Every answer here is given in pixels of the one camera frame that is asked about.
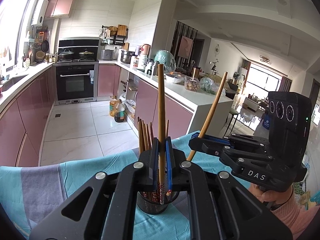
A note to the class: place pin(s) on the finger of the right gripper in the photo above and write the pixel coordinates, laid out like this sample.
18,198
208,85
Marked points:
236,141
234,151

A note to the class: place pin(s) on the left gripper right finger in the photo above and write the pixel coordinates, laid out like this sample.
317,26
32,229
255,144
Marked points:
219,206

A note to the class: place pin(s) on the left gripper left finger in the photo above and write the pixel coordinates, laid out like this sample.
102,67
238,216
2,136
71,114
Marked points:
104,206

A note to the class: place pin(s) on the black mesh utensil cup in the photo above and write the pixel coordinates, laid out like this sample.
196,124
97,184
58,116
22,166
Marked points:
154,207

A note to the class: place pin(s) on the single wooden chopstick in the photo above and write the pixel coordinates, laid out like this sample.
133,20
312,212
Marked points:
167,128

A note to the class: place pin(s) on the pink sleeve forearm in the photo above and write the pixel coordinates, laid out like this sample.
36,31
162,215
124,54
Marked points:
295,216

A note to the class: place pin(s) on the person's right hand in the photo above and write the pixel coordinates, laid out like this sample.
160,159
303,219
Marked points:
274,197

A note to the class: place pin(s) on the clear snack container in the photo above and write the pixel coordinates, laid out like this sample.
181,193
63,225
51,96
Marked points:
191,84

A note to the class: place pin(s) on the teal grey tablecloth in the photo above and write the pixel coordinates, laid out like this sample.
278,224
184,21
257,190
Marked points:
28,194

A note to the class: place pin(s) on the dark sauce bottle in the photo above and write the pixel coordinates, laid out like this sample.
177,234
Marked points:
119,111

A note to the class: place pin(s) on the yellow cooking oil bottle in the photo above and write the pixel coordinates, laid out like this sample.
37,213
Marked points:
112,104

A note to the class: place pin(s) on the pink kettle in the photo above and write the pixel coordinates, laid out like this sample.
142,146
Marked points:
145,49

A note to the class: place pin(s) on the steel stock pot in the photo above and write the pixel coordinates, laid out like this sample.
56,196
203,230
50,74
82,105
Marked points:
126,56

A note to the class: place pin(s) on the black built-in oven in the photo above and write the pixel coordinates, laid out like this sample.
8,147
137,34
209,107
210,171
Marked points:
76,82

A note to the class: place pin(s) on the black pot with lid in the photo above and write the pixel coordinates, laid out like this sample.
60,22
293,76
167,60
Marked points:
87,55

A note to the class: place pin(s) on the black range hood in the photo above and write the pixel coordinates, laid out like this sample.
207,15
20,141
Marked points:
78,44

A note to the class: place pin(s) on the black wok with lid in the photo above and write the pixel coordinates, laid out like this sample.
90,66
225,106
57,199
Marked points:
65,55

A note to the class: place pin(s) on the white water heater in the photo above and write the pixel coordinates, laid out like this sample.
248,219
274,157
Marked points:
39,13

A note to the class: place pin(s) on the black camera box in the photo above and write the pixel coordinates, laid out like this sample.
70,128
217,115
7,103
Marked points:
290,119

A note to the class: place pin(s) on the black wall shelf rack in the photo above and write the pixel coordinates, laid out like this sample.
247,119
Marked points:
112,35

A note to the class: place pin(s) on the pink wall cabinet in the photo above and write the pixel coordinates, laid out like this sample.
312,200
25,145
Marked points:
58,8

